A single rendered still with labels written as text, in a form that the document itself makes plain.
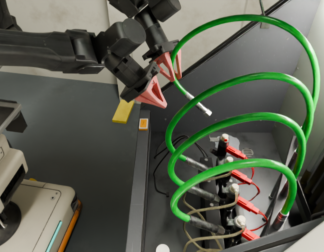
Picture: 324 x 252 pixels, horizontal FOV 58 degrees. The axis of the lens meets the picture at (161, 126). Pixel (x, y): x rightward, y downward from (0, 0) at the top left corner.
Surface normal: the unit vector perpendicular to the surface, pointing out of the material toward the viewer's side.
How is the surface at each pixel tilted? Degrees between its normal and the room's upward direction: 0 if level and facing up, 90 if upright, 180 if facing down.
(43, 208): 0
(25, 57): 123
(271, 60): 90
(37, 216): 0
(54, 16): 90
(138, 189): 0
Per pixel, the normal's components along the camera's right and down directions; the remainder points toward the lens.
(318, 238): -0.97, -0.18
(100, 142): 0.00, -0.72
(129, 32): 0.63, -0.30
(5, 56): 0.35, 0.92
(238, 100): -0.01, 0.70
